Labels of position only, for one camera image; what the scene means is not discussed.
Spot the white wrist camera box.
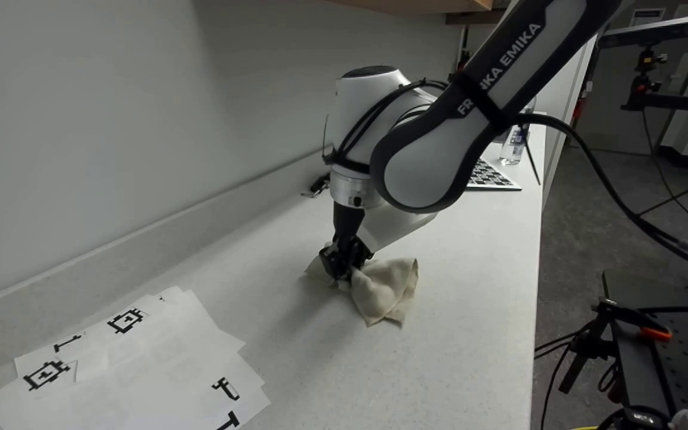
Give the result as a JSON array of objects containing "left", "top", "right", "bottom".
[{"left": 354, "top": 201, "right": 435, "bottom": 255}]

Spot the white cloth towel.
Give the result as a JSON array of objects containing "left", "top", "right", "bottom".
[{"left": 304, "top": 251, "right": 422, "bottom": 330}]

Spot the black tripod stand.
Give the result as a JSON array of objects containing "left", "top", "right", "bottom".
[{"left": 533, "top": 269, "right": 680, "bottom": 430}]

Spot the white printed tag sheet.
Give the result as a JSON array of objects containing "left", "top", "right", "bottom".
[
  {"left": 0, "top": 330, "right": 202, "bottom": 430},
  {"left": 102, "top": 283, "right": 245, "bottom": 361},
  {"left": 161, "top": 349, "right": 273, "bottom": 430}
]

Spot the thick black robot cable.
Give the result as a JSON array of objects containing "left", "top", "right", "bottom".
[{"left": 519, "top": 113, "right": 688, "bottom": 282}]

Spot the black overhead camera stand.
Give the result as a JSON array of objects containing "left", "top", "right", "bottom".
[{"left": 598, "top": 10, "right": 688, "bottom": 114}]

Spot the thin black floor cable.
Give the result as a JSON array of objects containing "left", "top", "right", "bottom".
[{"left": 625, "top": 168, "right": 688, "bottom": 245}]

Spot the black cable along backsplash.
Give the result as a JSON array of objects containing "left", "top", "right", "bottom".
[{"left": 304, "top": 170, "right": 335, "bottom": 199}]

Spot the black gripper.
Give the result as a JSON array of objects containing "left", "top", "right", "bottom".
[{"left": 318, "top": 201, "right": 378, "bottom": 282}]

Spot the orange tipped black tool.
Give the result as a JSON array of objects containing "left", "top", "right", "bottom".
[{"left": 625, "top": 320, "right": 677, "bottom": 344}]

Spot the black white calibration checkerboard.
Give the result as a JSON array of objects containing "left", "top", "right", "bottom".
[{"left": 463, "top": 154, "right": 523, "bottom": 194}]

